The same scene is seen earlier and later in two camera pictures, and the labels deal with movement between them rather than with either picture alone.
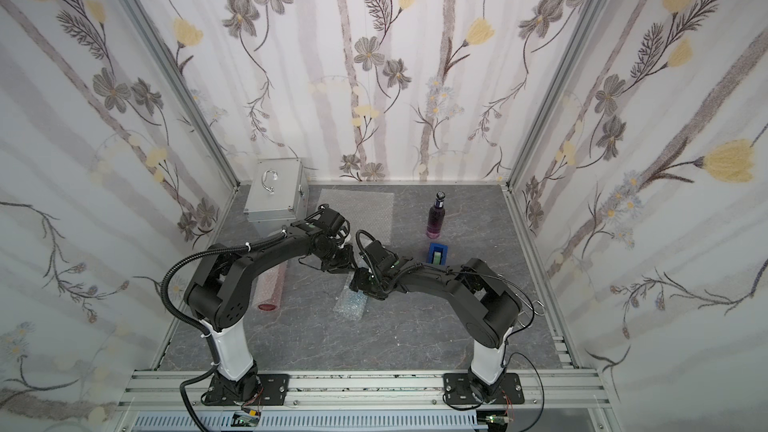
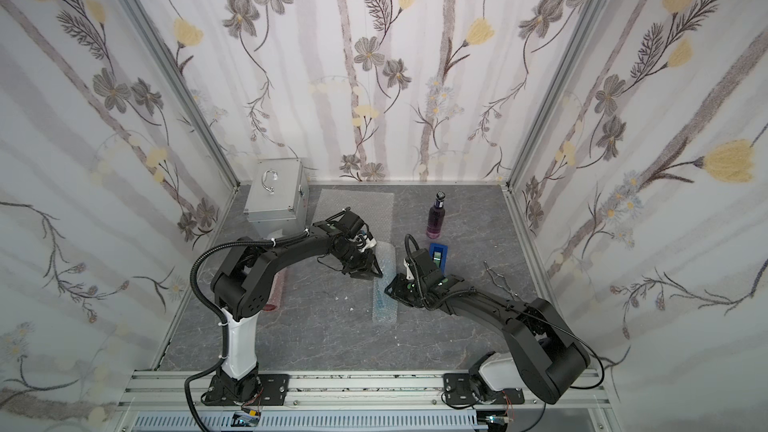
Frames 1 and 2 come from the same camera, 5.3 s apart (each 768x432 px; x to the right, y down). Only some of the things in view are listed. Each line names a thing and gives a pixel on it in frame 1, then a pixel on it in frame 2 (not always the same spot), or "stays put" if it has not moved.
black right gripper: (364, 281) → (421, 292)
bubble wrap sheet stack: (367, 211) stays put
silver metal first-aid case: (277, 194) stays put
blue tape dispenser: (438, 254) stays put
